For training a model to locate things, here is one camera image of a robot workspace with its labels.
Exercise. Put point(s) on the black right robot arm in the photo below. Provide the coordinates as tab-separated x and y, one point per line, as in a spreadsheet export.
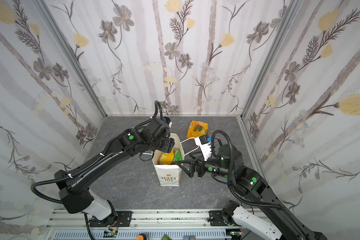
257	208

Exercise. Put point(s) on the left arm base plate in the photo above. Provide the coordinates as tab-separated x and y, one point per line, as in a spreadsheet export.
117	219

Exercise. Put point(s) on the yellow mango gummy bag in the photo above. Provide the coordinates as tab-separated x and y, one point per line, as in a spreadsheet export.
197	129

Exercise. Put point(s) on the orange button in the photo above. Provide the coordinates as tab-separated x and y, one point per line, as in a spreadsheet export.
142	237

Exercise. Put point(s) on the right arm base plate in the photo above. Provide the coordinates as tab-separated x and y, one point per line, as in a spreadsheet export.
218	219

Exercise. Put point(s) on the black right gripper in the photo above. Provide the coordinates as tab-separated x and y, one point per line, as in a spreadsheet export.
197	168

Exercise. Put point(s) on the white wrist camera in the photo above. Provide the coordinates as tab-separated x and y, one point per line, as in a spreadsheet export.
204	142
167	121

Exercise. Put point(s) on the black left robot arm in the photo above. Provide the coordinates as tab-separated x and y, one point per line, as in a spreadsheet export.
72	188

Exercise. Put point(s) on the large yellow snack bag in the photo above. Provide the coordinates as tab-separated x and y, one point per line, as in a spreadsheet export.
166	158

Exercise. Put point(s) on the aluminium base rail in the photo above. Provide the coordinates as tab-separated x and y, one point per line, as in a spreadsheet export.
176	224

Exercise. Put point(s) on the green snack bag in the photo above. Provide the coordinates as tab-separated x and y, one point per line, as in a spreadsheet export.
177	156

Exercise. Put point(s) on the white paper bag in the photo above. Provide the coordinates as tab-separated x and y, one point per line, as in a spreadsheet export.
168	175

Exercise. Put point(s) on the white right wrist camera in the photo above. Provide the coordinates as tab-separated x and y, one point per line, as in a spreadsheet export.
204	142

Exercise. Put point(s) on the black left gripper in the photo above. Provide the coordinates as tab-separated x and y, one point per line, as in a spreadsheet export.
169	144

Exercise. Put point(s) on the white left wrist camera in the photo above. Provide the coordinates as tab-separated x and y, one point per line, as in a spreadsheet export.
167	121

